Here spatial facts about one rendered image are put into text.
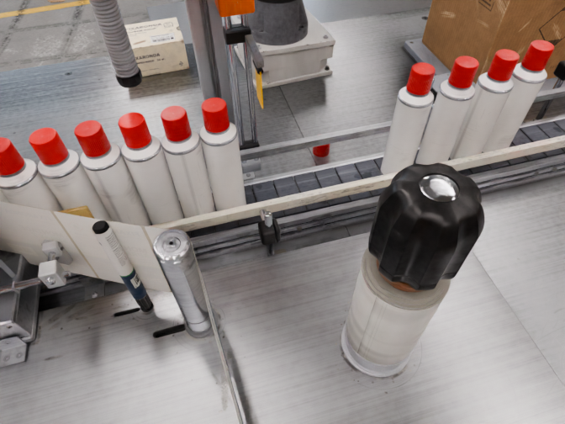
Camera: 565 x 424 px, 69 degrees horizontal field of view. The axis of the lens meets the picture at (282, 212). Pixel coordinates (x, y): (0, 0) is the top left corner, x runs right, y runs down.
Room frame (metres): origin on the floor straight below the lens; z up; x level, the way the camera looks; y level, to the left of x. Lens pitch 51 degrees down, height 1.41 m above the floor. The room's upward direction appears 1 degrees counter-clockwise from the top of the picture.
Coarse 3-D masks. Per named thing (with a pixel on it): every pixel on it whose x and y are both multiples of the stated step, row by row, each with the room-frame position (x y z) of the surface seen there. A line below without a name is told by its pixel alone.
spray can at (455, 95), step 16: (464, 64) 0.53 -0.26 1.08; (448, 80) 0.53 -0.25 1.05; (464, 80) 0.52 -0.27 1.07; (448, 96) 0.51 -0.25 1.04; (464, 96) 0.51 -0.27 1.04; (432, 112) 0.53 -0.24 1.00; (448, 112) 0.51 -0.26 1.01; (464, 112) 0.51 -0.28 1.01; (432, 128) 0.52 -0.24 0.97; (448, 128) 0.51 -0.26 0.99; (432, 144) 0.51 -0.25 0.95; (448, 144) 0.51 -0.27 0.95; (416, 160) 0.54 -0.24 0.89; (432, 160) 0.51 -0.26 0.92
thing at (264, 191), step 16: (528, 128) 0.63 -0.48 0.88; (544, 128) 0.63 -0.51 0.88; (560, 128) 0.63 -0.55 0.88; (512, 144) 0.58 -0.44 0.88; (368, 160) 0.55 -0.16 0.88; (448, 160) 0.54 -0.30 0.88; (512, 160) 0.54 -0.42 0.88; (528, 160) 0.54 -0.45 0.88; (304, 176) 0.51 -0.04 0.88; (320, 176) 0.51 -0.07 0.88; (336, 176) 0.51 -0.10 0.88; (352, 176) 0.51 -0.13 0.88; (368, 176) 0.51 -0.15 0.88; (256, 192) 0.48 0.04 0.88; (272, 192) 0.48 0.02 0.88; (288, 192) 0.48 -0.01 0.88; (368, 192) 0.47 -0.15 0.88; (304, 208) 0.44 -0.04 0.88; (320, 208) 0.44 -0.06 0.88; (224, 224) 0.41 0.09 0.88; (240, 224) 0.41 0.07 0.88
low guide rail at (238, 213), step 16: (528, 144) 0.54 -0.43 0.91; (544, 144) 0.54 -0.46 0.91; (560, 144) 0.55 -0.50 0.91; (464, 160) 0.51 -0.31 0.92; (480, 160) 0.51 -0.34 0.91; (496, 160) 0.52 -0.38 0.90; (384, 176) 0.47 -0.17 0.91; (304, 192) 0.44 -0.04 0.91; (320, 192) 0.44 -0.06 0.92; (336, 192) 0.45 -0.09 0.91; (352, 192) 0.45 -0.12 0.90; (240, 208) 0.41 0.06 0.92; (256, 208) 0.41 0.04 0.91; (272, 208) 0.42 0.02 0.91; (288, 208) 0.43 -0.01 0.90; (160, 224) 0.38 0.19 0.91; (176, 224) 0.38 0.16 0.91; (192, 224) 0.39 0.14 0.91; (208, 224) 0.39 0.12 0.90
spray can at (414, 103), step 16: (416, 64) 0.53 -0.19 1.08; (416, 80) 0.51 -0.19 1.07; (432, 80) 0.51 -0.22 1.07; (400, 96) 0.51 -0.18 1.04; (416, 96) 0.50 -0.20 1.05; (432, 96) 0.51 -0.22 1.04; (400, 112) 0.50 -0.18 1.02; (416, 112) 0.49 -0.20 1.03; (400, 128) 0.50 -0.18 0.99; (416, 128) 0.49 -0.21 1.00; (400, 144) 0.50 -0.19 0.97; (416, 144) 0.50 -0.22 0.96; (384, 160) 0.51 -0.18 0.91; (400, 160) 0.49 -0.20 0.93
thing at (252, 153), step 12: (540, 96) 0.62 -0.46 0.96; (552, 96) 0.63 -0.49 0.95; (564, 96) 0.63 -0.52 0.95; (336, 132) 0.53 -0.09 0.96; (348, 132) 0.53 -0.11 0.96; (360, 132) 0.53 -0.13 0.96; (372, 132) 0.54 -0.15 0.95; (384, 132) 0.54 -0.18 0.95; (276, 144) 0.51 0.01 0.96; (288, 144) 0.51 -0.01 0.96; (300, 144) 0.51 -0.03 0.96; (312, 144) 0.51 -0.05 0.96; (324, 144) 0.52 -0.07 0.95; (240, 156) 0.48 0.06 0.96; (252, 156) 0.49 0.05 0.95
